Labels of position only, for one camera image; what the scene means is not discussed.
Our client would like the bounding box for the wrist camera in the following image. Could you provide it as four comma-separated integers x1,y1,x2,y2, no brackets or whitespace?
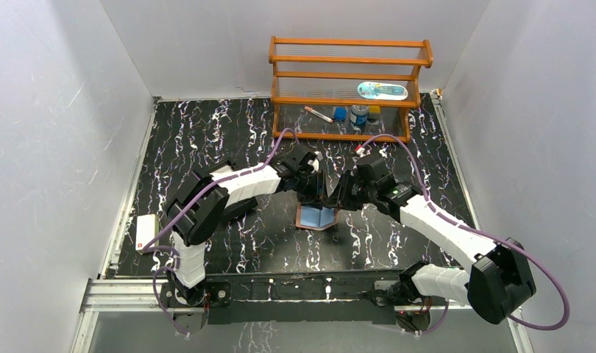
282,149,320,174
355,153,391,183

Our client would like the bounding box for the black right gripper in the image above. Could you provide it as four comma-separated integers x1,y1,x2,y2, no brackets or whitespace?
324,170,377,212

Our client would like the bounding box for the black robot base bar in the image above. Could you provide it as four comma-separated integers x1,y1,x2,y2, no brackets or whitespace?
159,269,445,329

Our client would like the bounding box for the orange wooden shelf rack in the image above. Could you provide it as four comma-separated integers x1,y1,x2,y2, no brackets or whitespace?
268,36,433,143

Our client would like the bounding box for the blue white can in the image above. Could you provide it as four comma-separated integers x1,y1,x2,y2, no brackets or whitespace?
350,105,369,129

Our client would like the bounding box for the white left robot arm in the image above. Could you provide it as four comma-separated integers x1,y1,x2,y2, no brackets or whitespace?
164,161,324,306

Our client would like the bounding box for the brown leather card holder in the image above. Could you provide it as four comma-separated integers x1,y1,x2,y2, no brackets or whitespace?
295,204,338,231

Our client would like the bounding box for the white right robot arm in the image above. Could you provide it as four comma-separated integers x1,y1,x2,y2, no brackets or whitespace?
325,171,536,324

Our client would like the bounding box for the small blue cube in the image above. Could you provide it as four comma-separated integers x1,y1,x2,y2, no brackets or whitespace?
333,107,347,121

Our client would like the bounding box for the blue white packaged item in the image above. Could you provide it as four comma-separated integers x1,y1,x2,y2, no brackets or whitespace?
357,82,409,101

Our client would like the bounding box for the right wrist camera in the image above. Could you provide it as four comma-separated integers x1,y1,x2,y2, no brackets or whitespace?
355,153,391,183

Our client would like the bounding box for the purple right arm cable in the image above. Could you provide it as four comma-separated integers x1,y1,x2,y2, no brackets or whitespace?
355,133,571,336

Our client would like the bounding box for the red white marker pen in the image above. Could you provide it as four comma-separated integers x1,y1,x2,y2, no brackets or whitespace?
304,106,334,124

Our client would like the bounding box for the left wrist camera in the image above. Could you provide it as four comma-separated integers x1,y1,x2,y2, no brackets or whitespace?
282,149,320,174

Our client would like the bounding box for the white red card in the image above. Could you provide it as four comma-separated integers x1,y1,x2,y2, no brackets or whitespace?
134,214,160,253

